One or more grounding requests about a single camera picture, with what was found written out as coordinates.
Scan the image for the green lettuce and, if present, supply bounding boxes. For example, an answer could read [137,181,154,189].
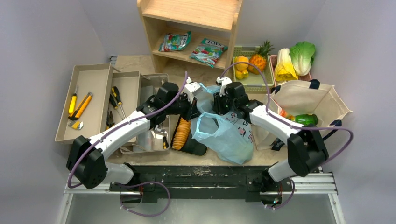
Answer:
[289,41,316,76]

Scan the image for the stubby black yellow screwdriver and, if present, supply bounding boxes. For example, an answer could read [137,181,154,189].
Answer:
[163,136,169,149]

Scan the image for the light blue plastic grocery bag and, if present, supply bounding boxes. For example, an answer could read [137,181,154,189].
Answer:
[190,83,254,165]

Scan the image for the black rectangular tray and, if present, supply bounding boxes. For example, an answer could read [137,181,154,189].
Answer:
[170,116,207,156]

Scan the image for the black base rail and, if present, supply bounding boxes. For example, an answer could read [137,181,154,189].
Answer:
[77,164,322,205]

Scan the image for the orange snack packet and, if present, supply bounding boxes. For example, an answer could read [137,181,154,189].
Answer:
[279,109,295,121]

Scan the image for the green plastic basket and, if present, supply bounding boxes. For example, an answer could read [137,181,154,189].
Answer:
[232,45,276,92]

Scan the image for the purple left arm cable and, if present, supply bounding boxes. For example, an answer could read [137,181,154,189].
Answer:
[67,71,189,189]

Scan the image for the candy bag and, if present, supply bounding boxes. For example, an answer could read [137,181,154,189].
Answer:
[158,31,191,52]
[189,38,228,68]

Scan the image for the yellow white napa cabbage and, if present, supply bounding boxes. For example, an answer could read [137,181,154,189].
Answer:
[274,48,298,82]

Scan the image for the grey open toolbox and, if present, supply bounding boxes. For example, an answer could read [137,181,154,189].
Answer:
[120,71,170,154]

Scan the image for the beige canvas tote bag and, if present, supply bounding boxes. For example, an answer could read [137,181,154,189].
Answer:
[252,80,353,150]

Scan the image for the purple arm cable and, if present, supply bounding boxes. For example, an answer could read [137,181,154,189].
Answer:
[219,62,354,166]
[67,71,189,189]

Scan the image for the right candy bag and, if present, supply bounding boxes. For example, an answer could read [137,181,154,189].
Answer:
[189,38,228,68]

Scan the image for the green bottle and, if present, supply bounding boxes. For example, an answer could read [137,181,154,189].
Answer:
[291,114,318,126]

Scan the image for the wooden shelf unit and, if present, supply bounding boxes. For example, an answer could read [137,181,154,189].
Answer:
[137,0,243,73]

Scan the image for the small yellow screwdriver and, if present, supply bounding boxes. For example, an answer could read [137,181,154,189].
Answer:
[68,85,78,116]

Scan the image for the left candy bag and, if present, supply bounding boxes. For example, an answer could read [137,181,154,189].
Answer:
[158,31,191,52]

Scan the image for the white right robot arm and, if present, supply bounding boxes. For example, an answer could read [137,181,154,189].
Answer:
[214,77,329,190]

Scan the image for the orange spiral bread loaf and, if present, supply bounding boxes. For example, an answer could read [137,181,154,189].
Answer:
[171,118,191,150]

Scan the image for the pineapple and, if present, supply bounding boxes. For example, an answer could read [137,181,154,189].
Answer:
[247,40,274,75]

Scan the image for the yellow utility knife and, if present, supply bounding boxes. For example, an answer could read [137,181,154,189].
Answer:
[68,92,93,130]

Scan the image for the orange fruit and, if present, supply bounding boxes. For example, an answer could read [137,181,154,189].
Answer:
[234,56,249,72]

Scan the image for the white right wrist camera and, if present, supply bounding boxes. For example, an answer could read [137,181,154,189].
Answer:
[216,77,232,97]

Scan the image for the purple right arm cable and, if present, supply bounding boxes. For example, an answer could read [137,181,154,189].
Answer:
[219,62,354,166]

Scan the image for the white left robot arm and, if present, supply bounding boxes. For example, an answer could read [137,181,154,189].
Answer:
[66,82,202,191]

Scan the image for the pink plastic basket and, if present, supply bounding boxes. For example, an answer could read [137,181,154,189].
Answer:
[269,55,312,81]

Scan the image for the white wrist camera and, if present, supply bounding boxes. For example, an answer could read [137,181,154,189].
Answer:
[183,76,202,103]
[216,77,232,97]

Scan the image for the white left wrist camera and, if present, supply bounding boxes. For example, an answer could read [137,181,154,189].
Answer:
[183,76,202,103]

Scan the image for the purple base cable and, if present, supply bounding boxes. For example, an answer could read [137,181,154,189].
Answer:
[119,181,171,217]

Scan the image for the beige toolbox tray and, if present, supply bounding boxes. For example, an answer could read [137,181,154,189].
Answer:
[55,63,142,144]

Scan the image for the yellow handled pliers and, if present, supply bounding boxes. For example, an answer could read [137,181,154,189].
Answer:
[106,111,115,130]

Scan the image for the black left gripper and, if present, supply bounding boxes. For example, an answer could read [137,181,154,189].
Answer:
[165,92,202,122]

